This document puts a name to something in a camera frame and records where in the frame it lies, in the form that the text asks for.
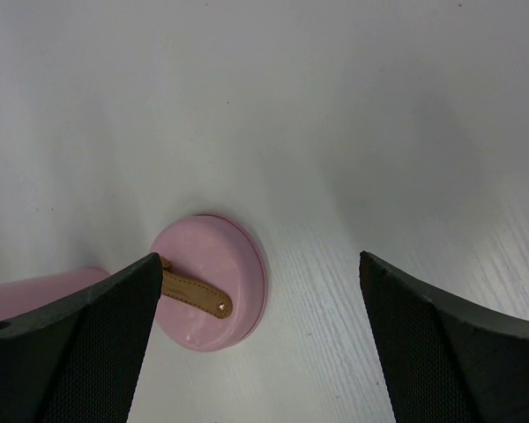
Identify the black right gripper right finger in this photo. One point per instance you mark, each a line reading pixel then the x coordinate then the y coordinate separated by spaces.
pixel 444 358

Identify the pink cylindrical lunch container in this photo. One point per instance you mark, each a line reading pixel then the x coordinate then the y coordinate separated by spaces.
pixel 22 296

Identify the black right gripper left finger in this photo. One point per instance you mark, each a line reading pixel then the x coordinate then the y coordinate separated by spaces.
pixel 78 359

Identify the pink round lid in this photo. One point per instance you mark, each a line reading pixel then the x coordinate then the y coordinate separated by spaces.
pixel 215 286

